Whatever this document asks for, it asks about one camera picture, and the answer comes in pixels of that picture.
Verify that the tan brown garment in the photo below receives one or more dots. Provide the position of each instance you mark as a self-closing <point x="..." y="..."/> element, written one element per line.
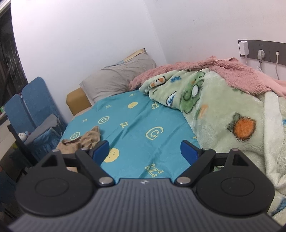
<point x="88" y="140"/>

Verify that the grey wall socket strip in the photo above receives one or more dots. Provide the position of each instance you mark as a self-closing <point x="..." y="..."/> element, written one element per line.
<point x="274" y="51"/>

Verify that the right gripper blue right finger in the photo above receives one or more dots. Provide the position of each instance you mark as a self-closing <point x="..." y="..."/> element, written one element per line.
<point x="200" y="163"/>

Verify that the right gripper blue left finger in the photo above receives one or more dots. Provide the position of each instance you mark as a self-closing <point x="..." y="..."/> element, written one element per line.
<point x="90" y="160"/>

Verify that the grey pillow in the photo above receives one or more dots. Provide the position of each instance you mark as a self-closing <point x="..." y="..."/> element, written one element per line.
<point x="115" y="79"/>

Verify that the white plug with cable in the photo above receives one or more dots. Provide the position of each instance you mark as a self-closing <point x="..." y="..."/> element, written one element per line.
<point x="276" y="64"/>
<point x="260" y="57"/>

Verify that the green cartoon fleece blanket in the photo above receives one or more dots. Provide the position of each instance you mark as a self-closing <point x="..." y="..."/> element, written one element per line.
<point x="223" y="117"/>

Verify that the pink fluffy blanket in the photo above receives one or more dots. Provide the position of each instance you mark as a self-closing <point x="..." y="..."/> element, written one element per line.
<point x="235" y="73"/>

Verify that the tan bed headboard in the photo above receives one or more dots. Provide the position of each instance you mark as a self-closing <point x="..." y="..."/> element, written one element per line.
<point x="77" y="101"/>

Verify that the white wall charger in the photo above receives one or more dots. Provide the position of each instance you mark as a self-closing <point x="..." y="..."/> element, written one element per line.
<point x="244" y="49"/>

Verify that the teal smiley bed sheet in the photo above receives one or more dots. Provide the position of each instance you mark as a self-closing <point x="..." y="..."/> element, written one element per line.
<point x="144" y="136"/>

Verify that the blue covered chair near bed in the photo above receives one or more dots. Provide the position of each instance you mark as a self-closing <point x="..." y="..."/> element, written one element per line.
<point x="34" y="110"/>

